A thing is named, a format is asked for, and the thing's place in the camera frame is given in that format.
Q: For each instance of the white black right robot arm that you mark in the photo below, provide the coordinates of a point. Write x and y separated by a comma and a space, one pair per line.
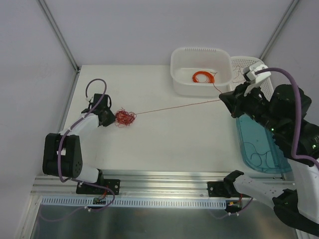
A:
298, 208

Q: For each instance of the aluminium extrusion rail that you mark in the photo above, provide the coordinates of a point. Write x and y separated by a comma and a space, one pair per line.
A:
139, 184

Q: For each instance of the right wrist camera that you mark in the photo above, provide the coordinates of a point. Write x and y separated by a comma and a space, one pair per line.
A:
253, 78

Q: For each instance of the left aluminium frame post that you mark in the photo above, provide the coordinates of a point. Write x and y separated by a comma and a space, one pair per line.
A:
57, 32

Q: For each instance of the white plastic tub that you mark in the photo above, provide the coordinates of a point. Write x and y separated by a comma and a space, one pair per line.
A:
201, 72

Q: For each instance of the teal translucent tray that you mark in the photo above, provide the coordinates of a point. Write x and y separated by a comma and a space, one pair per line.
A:
258, 149

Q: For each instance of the white slotted cable duct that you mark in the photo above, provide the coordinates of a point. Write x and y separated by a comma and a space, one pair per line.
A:
134, 202

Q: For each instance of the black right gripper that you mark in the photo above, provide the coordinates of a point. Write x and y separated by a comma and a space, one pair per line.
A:
239, 102

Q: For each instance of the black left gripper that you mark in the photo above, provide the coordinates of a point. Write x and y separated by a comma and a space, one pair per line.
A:
107, 117

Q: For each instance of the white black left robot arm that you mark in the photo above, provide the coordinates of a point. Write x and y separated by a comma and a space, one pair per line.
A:
63, 156

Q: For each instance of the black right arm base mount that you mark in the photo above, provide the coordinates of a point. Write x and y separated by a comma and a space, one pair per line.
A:
224, 188

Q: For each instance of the right aluminium frame post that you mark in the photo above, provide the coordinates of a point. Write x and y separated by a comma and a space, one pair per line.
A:
279, 28

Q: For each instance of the aluminium frame post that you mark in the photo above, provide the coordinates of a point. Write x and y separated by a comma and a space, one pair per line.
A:
57, 32
279, 28

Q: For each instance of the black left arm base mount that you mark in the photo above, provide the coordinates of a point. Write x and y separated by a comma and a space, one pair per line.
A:
103, 185

